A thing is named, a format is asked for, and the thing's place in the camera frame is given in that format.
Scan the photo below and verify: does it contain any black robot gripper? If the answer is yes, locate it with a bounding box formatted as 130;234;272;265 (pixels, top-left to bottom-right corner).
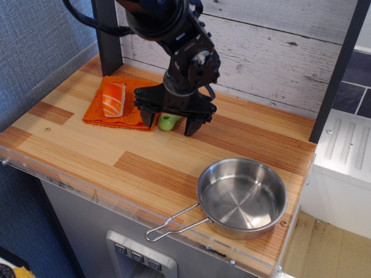
134;83;217;137

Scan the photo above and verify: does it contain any green handled grey spatula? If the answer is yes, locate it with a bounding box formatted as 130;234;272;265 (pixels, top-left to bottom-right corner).
158;114;182;131

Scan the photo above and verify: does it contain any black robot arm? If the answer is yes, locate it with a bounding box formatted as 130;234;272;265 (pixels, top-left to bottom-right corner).
119;1;221;136

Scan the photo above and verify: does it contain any orange folded cloth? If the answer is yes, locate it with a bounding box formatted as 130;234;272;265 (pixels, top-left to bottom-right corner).
83;76;157;131

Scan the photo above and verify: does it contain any salmon sushi toy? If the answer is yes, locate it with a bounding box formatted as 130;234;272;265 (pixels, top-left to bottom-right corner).
102;82;126;118

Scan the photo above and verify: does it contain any stainless steel pan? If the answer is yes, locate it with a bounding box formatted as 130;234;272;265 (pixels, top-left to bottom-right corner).
146;158;288;242

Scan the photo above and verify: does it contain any silver dispenser button panel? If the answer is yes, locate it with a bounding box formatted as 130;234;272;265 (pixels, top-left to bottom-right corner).
106;230;178;277

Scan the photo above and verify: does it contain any white ribbed appliance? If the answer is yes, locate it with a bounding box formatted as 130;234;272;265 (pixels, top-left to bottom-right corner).
300;109;370;238

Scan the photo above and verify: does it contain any yellow object bottom corner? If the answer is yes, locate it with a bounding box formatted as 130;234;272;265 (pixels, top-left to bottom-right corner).
11;267;36;278

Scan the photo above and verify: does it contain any dark grey left post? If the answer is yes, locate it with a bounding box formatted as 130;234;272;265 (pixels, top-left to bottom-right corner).
91;0;123;76

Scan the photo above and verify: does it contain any dark grey post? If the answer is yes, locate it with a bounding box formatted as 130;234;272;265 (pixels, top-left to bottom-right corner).
91;0;123;76
309;0;370;144

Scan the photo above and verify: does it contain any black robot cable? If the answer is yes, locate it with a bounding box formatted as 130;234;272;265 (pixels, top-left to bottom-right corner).
61;0;217;102

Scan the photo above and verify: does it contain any dark grey right post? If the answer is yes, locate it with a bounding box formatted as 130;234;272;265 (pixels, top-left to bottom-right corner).
309;0;370;144

